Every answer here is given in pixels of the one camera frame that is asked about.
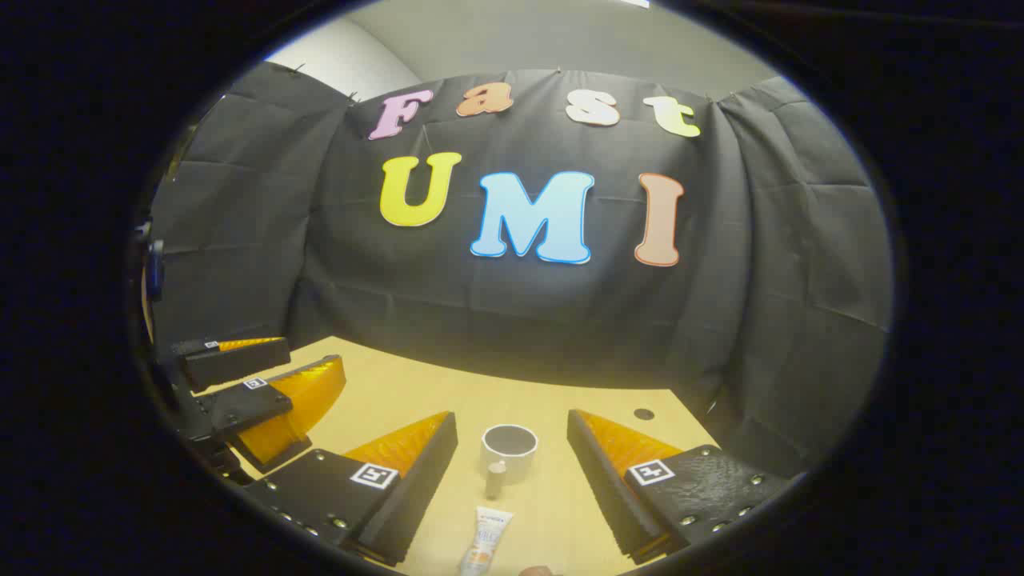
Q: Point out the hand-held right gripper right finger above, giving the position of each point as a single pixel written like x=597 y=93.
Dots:
x=608 y=488

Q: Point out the light wooden desktop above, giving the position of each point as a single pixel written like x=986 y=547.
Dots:
x=528 y=404

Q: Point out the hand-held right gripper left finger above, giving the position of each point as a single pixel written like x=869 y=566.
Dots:
x=420 y=488

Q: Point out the white toothpaste tube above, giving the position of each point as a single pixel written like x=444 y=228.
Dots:
x=490 y=536

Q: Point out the black backdrop cloth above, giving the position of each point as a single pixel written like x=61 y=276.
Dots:
x=480 y=320

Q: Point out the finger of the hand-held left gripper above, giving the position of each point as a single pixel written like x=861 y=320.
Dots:
x=240 y=364
x=240 y=408

